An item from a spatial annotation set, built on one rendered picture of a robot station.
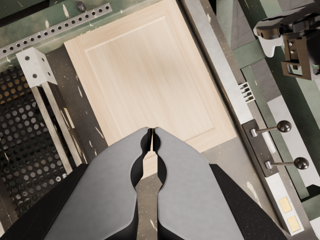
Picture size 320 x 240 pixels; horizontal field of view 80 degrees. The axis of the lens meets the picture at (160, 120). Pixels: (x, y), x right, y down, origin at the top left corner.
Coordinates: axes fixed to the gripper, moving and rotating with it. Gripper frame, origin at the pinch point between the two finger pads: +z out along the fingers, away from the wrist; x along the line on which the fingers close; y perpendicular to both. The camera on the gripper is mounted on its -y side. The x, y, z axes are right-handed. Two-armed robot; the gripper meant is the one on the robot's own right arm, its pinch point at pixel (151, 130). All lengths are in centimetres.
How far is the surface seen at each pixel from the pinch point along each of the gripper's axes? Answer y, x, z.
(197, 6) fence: -10, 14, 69
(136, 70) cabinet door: 11, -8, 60
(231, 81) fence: 13, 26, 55
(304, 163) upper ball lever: 30, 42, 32
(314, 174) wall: 171, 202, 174
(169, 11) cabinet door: -8, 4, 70
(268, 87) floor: 88, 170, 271
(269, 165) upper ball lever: 37, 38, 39
